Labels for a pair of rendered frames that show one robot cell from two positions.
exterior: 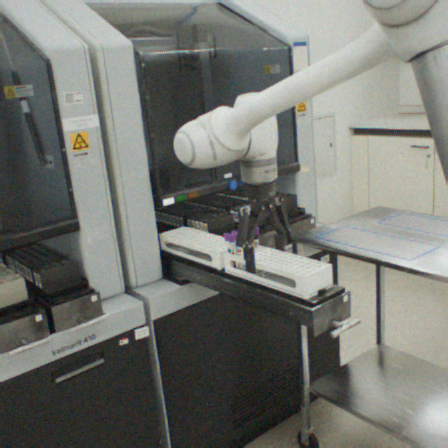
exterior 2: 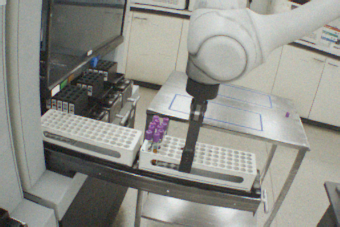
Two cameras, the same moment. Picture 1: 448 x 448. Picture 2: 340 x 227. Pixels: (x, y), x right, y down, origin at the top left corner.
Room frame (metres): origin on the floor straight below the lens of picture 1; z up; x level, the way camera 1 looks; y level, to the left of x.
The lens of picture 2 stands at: (0.90, 0.42, 1.30)
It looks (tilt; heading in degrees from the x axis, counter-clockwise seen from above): 27 degrees down; 314
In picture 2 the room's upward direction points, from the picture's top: 10 degrees clockwise
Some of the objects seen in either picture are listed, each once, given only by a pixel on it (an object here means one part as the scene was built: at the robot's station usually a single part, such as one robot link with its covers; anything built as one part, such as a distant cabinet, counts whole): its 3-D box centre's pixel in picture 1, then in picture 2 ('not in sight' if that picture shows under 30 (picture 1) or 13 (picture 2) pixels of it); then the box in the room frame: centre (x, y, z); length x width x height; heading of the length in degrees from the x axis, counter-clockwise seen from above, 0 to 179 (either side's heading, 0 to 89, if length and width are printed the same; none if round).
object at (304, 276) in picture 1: (275, 269); (198, 162); (1.28, -0.12, 0.84); 0.30 x 0.10 x 0.06; 38
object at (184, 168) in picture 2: (250, 259); (186, 160); (1.27, -0.05, 0.87); 0.03 x 0.01 x 0.07; 38
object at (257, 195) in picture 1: (261, 199); (200, 96); (1.31, -0.09, 1.02); 0.08 x 0.07 x 0.09; 128
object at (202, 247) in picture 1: (200, 248); (85, 137); (1.53, 0.08, 0.83); 0.30 x 0.10 x 0.06; 38
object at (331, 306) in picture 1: (241, 278); (145, 168); (1.39, -0.03, 0.78); 0.73 x 0.14 x 0.09; 38
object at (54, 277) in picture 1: (59, 276); not in sight; (1.35, 0.45, 0.85); 0.12 x 0.02 x 0.06; 129
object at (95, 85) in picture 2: not in sight; (95, 85); (1.79, -0.10, 0.85); 0.12 x 0.02 x 0.06; 128
